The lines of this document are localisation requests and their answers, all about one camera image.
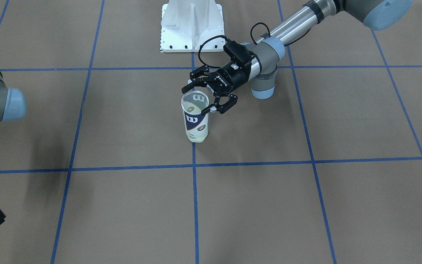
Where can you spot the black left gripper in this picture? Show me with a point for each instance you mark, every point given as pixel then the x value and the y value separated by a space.
pixel 232 77

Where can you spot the clear Wilson tennis ball can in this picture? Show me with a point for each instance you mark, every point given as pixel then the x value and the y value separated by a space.
pixel 196 123

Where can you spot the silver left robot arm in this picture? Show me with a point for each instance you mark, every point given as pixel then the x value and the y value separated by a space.
pixel 256 62

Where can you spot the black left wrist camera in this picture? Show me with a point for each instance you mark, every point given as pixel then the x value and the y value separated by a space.
pixel 239 55

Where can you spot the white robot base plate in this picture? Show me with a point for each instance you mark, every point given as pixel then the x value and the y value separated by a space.
pixel 186 25

